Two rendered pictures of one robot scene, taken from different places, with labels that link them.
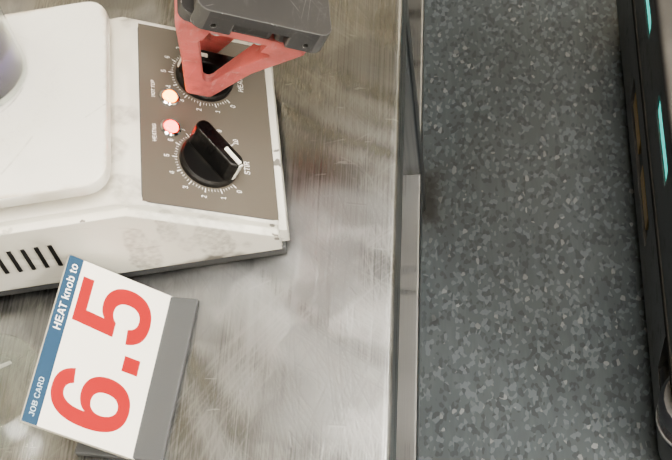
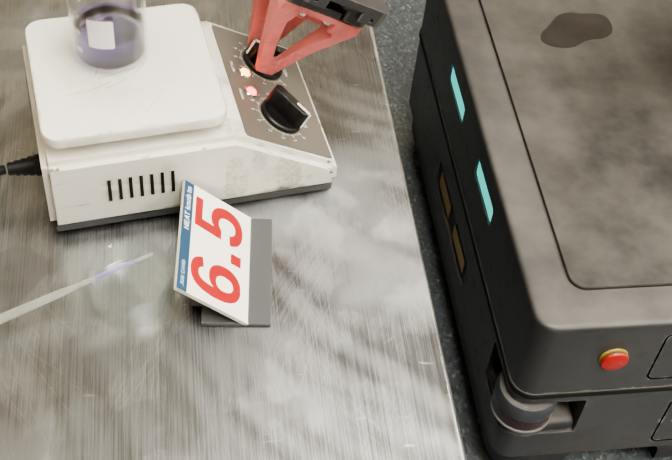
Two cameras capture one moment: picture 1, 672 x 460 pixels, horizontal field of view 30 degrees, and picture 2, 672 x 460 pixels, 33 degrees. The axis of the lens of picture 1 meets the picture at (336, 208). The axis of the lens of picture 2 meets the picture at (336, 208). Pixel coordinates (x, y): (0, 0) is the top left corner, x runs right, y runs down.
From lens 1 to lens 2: 0.30 m
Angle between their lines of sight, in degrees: 17
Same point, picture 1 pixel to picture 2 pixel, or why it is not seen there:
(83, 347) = (205, 243)
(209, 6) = not seen: outside the picture
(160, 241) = (251, 170)
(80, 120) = (198, 77)
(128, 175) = (232, 119)
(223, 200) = (295, 141)
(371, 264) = (393, 194)
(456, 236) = not seen: hidden behind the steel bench
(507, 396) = not seen: hidden behind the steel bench
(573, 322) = not seen: hidden behind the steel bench
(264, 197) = (320, 143)
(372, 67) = (363, 71)
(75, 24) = (175, 17)
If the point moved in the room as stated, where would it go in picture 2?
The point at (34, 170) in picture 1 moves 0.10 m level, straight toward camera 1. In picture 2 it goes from (171, 108) to (266, 202)
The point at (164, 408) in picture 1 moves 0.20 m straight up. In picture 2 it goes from (264, 290) to (274, 61)
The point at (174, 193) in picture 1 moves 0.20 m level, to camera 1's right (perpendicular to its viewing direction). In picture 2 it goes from (264, 133) to (527, 81)
